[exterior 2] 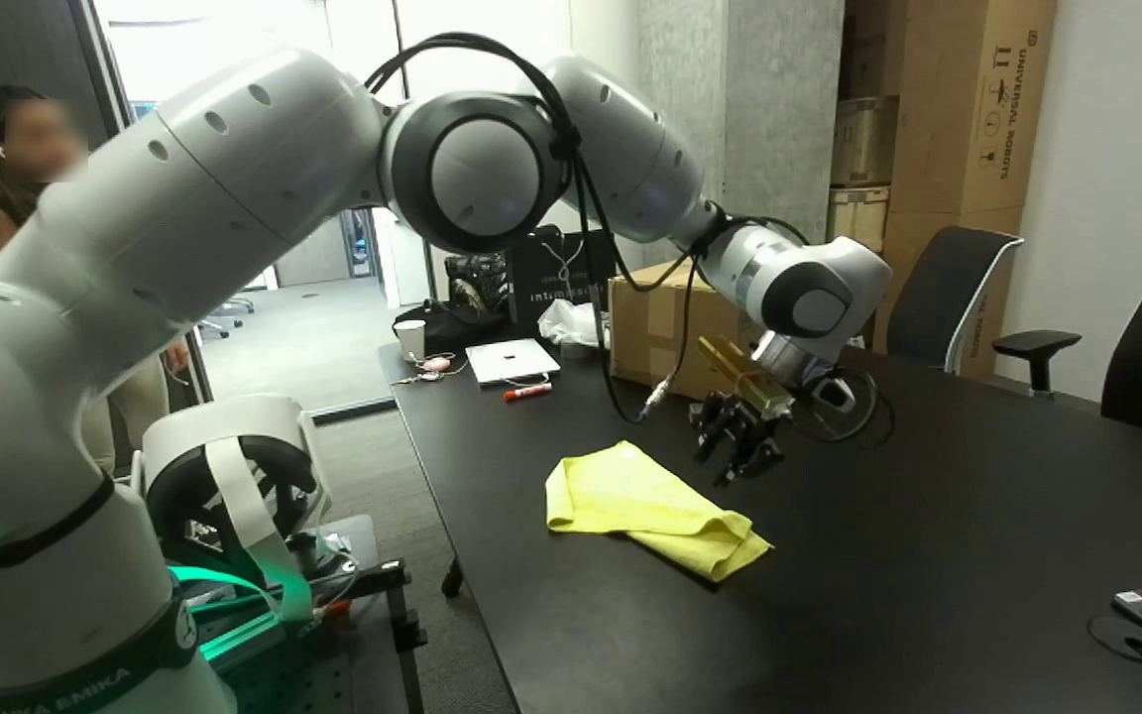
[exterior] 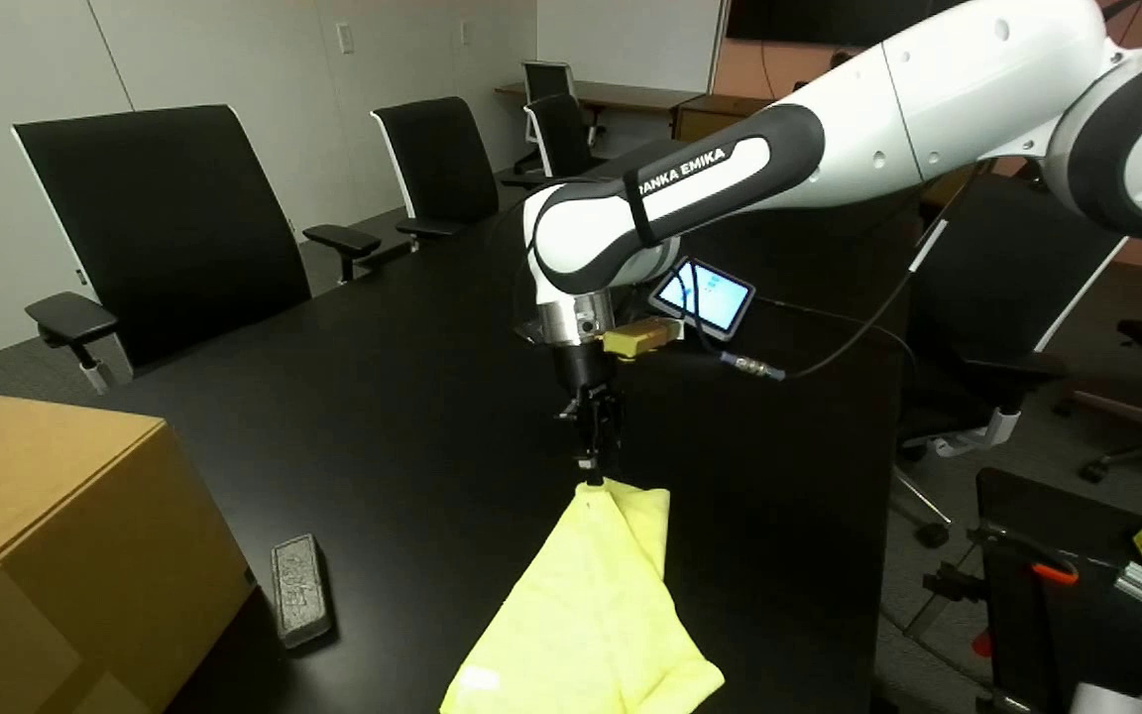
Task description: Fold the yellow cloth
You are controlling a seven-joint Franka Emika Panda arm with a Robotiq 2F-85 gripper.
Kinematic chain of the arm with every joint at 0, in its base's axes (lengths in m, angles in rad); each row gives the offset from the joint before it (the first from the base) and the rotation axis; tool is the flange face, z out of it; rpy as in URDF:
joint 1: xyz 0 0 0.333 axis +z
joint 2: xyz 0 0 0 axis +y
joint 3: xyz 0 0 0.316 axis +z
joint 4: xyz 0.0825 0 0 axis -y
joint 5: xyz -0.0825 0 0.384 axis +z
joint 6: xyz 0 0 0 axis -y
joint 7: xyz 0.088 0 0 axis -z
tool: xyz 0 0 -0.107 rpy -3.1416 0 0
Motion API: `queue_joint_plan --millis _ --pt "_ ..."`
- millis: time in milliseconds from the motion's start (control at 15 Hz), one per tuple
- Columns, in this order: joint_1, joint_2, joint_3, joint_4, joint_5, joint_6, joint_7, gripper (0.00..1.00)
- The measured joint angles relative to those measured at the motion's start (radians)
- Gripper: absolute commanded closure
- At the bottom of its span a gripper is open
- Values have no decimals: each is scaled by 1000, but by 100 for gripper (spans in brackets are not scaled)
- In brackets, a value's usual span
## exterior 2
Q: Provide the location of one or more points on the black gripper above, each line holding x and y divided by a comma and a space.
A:
754, 421

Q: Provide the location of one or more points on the yellow cloth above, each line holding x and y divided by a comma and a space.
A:
635, 508

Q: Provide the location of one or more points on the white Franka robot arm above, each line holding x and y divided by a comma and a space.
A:
201, 199

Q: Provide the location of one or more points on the white crumpled bag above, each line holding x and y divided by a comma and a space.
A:
574, 324

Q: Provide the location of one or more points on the red marker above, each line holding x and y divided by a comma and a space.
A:
531, 389

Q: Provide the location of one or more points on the white paper sheet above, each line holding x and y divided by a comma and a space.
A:
513, 357

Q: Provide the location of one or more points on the black electronics equipment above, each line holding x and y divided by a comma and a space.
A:
519, 278

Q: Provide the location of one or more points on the small brown cardboard box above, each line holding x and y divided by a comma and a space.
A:
868, 142

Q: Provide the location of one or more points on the white cup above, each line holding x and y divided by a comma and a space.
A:
412, 342

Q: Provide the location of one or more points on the tall brown cardboard box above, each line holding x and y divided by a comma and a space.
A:
980, 122

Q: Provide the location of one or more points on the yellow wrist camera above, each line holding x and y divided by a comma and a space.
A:
745, 368

